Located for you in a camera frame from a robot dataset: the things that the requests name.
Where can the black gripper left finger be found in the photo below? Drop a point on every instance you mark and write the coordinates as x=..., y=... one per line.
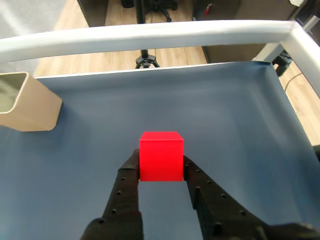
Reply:
x=120, y=200

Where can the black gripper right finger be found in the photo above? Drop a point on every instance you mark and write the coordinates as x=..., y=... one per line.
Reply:
x=220, y=215

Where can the red cube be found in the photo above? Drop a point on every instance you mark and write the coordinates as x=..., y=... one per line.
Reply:
x=161, y=157

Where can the beige rounded box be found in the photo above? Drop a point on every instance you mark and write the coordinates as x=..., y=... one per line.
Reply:
x=37, y=110

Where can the dark blue table mat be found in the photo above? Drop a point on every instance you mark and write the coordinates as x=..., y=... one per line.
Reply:
x=175, y=100

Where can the black tripod stand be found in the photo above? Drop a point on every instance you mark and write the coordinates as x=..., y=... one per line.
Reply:
x=147, y=62

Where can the black table clamp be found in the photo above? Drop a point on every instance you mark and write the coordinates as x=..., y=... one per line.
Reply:
x=282, y=62

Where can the black office chair base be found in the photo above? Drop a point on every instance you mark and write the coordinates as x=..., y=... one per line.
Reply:
x=162, y=6

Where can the white metal frame rail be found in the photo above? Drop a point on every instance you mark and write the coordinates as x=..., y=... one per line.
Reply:
x=150, y=37

